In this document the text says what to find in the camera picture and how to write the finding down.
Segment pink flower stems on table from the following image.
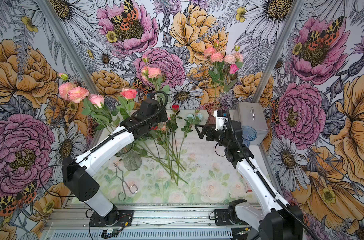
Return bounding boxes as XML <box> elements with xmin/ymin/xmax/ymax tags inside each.
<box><xmin>136</xmin><ymin>105</ymin><xmax>204</xmax><ymax>187</ymax></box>

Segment blue purple glass vase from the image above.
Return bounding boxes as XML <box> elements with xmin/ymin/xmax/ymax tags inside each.
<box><xmin>242</xmin><ymin>126</ymin><xmax>258</xmax><ymax>147</ymax></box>

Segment grey metal box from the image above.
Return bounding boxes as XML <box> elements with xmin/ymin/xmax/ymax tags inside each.
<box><xmin>234</xmin><ymin>102</ymin><xmax>269</xmax><ymax>145</ymax></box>

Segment floral table mat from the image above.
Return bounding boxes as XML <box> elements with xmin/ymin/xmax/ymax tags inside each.
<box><xmin>94</xmin><ymin>137</ymin><xmax>257</xmax><ymax>205</ymax></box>

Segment clear glass vase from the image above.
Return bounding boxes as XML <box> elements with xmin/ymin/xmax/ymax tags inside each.
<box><xmin>116</xmin><ymin>147</ymin><xmax>142</xmax><ymax>172</ymax></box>

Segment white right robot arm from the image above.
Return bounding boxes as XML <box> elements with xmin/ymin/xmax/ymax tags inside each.
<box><xmin>195</xmin><ymin>111</ymin><xmax>307</xmax><ymax>240</ymax></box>

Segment metal scissors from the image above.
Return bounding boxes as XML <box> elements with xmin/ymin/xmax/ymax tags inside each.
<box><xmin>114</xmin><ymin>164</ymin><xmax>138</xmax><ymax>202</ymax></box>

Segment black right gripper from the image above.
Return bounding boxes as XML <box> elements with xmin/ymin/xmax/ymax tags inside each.
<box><xmin>194</xmin><ymin>124</ymin><xmax>231</xmax><ymax>148</ymax></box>

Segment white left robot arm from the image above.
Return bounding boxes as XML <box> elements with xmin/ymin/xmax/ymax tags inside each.
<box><xmin>62</xmin><ymin>91</ymin><xmax>168</xmax><ymax>225</ymax></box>

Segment dark pink glass vase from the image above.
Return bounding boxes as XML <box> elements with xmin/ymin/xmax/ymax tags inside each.
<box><xmin>206</xmin><ymin>105</ymin><xmax>222</xmax><ymax>126</ymax></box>

